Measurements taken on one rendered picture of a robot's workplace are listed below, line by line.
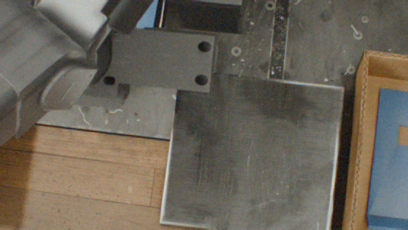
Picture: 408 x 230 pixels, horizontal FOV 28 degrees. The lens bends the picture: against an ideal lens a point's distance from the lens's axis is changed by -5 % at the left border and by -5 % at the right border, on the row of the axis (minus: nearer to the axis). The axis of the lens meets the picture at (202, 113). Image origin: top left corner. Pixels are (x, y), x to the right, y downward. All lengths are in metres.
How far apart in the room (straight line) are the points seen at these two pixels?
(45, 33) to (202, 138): 0.36
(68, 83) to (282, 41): 0.40
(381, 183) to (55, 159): 0.34
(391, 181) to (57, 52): 0.45
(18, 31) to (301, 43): 0.44
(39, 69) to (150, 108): 0.38
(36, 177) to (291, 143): 0.27
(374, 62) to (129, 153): 0.27
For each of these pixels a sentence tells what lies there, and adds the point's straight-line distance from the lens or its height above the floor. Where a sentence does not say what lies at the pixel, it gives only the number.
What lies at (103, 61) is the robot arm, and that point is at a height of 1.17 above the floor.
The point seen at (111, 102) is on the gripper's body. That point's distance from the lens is 0.71.
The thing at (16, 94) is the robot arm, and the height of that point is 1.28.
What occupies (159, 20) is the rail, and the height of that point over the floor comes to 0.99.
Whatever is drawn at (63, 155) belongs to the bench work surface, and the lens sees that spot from 0.89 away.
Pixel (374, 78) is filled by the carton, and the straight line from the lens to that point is 0.90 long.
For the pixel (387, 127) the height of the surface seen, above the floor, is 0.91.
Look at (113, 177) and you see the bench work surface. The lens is 0.88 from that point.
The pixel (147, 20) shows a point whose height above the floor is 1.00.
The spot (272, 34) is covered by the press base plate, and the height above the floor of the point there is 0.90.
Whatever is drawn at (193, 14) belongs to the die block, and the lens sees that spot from 0.87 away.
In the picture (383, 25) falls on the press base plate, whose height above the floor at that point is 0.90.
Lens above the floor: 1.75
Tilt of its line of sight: 75 degrees down
